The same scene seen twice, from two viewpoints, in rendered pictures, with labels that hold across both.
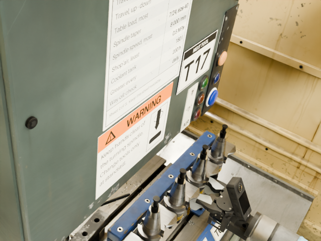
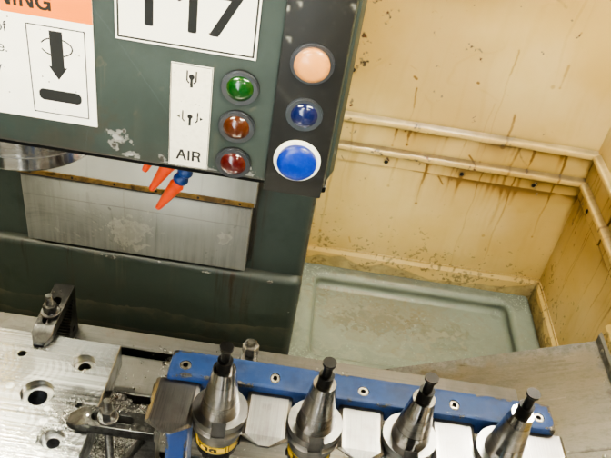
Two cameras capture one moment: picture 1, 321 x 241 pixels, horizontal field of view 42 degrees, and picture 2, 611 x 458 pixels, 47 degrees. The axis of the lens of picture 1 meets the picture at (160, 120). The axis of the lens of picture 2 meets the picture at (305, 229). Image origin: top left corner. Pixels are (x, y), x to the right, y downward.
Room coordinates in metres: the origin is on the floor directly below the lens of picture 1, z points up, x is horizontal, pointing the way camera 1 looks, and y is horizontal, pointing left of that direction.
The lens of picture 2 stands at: (0.39, -0.48, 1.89)
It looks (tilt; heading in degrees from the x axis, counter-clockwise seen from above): 38 degrees down; 60
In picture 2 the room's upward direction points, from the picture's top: 10 degrees clockwise
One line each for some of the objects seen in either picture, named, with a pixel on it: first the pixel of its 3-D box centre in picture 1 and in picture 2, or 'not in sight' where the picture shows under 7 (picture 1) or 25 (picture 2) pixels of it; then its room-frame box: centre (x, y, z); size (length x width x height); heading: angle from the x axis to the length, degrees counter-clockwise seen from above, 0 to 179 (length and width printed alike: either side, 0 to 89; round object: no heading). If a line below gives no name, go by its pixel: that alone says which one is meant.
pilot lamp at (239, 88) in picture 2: (204, 83); (240, 88); (0.57, -0.06, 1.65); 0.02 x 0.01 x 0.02; 152
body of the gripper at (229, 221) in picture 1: (233, 215); not in sight; (0.73, -0.23, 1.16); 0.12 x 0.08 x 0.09; 62
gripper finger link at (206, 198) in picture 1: (194, 202); not in sight; (0.75, -0.13, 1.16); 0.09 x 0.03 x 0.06; 77
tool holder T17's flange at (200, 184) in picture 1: (197, 177); (407, 441); (0.79, -0.12, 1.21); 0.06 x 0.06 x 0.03
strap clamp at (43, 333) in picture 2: not in sight; (54, 323); (0.46, 0.40, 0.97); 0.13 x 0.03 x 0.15; 62
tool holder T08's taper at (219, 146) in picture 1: (219, 144); (513, 431); (0.89, -0.17, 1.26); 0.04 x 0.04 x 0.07
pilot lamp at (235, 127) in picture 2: (200, 99); (236, 127); (0.57, -0.06, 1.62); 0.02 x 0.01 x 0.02; 152
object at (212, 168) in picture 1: (207, 166); (454, 448); (0.84, -0.15, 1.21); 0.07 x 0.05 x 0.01; 62
